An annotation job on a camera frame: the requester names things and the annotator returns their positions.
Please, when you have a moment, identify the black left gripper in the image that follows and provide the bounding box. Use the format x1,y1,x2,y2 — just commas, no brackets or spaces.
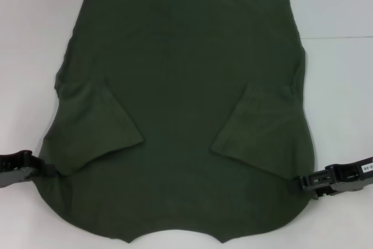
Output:
0,149,59,188

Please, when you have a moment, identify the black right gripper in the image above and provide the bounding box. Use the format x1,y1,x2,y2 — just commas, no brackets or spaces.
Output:
290,153,373,203

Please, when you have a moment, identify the dark green t-shirt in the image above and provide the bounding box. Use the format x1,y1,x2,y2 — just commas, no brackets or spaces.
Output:
33,0,315,237

